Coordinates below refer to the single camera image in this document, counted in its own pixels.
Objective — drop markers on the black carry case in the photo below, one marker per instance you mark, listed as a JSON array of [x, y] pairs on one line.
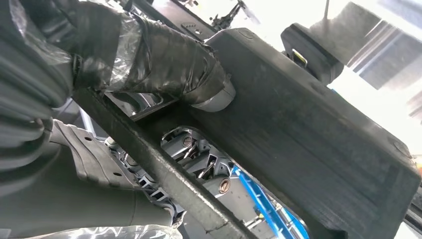
[[313, 56]]

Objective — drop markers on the blue metal frame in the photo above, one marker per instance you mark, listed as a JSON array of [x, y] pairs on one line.
[[260, 201]]

